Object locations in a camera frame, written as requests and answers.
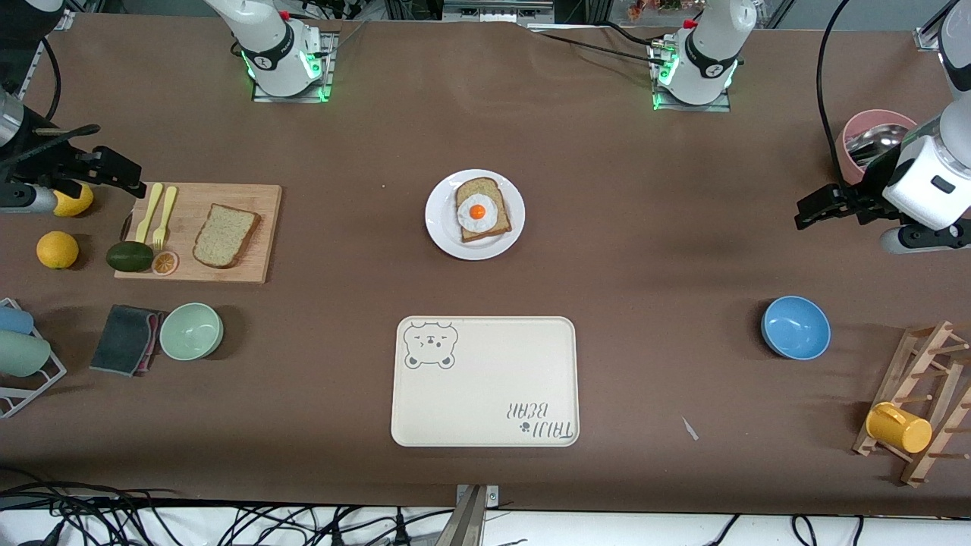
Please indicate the round white plate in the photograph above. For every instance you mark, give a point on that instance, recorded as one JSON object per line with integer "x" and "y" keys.
{"x": 440, "y": 220}

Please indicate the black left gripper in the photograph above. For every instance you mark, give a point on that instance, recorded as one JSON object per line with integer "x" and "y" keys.
{"x": 862, "y": 196}

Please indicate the blue cup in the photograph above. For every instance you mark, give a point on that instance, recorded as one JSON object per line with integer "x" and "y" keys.
{"x": 15, "y": 320}

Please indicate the wooden cutting board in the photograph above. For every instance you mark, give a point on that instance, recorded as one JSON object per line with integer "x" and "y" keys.
{"x": 269, "y": 227}

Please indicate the pale green cup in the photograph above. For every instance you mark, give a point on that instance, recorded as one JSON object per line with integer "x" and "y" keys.
{"x": 23, "y": 354}

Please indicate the aluminium corner bracket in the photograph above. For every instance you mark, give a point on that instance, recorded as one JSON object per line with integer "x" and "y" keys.
{"x": 61, "y": 20}

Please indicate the orange slice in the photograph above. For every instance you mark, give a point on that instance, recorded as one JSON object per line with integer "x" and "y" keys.
{"x": 164, "y": 263}

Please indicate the aluminium frame bar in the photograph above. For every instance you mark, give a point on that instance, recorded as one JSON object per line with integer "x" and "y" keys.
{"x": 929, "y": 34}

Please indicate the pink folded cloth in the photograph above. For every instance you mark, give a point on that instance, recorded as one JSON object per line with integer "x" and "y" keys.
{"x": 155, "y": 341}

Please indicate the small white paper scrap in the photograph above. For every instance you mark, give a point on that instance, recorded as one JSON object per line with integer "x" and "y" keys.
{"x": 689, "y": 429}

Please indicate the wooden mug rack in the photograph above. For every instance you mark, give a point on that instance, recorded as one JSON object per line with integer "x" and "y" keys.
{"x": 910, "y": 371}

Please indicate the fried egg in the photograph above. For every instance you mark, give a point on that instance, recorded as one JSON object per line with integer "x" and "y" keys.
{"x": 477, "y": 212}

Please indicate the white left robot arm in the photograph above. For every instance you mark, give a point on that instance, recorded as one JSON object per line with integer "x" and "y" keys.
{"x": 709, "y": 53}

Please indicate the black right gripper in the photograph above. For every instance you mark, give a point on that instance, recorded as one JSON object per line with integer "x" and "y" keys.
{"x": 47, "y": 161}

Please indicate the yellow plastic fork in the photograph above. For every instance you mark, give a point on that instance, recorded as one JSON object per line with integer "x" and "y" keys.
{"x": 165, "y": 216}

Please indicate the metal ladle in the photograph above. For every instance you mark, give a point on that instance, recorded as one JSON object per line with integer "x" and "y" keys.
{"x": 880, "y": 140}

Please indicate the yellow mug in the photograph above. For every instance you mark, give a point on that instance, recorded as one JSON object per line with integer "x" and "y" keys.
{"x": 899, "y": 431}

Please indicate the yellow plastic knife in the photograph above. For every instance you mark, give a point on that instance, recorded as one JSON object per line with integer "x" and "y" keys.
{"x": 149, "y": 212}

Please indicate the grey metal box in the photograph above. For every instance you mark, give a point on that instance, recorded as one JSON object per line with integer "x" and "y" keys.
{"x": 497, "y": 9}

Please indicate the dark grey folded cloth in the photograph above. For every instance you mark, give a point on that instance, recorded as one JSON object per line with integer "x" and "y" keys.
{"x": 121, "y": 340}

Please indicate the dark green avocado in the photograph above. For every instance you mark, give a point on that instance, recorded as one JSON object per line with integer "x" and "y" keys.
{"x": 130, "y": 257}

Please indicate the cream bear print tray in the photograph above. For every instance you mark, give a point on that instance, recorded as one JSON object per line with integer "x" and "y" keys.
{"x": 485, "y": 394}

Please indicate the metal mount bracket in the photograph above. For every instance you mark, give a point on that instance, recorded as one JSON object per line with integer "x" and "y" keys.
{"x": 470, "y": 523}

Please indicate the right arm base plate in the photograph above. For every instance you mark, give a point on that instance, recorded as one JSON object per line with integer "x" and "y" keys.
{"x": 318, "y": 95}

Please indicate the yellow lemon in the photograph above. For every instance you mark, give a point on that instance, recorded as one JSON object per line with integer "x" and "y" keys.
{"x": 58, "y": 250}
{"x": 76, "y": 203}

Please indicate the light green bowl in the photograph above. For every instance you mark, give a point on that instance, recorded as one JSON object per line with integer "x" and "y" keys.
{"x": 191, "y": 331}

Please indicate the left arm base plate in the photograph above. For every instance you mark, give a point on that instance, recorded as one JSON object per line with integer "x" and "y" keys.
{"x": 717, "y": 108}

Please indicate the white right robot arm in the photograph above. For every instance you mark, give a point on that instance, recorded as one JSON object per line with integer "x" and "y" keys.
{"x": 277, "y": 53}

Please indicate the blue bowl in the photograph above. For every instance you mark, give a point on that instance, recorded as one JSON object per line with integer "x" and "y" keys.
{"x": 796, "y": 327}

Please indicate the pink bowl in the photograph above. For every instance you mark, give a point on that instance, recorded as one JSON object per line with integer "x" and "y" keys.
{"x": 884, "y": 114}

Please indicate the plain brown bread slice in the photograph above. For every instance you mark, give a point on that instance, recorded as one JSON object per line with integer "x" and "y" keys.
{"x": 224, "y": 235}

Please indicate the colourful toy pile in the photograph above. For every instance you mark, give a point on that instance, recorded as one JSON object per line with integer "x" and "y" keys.
{"x": 652, "y": 7}

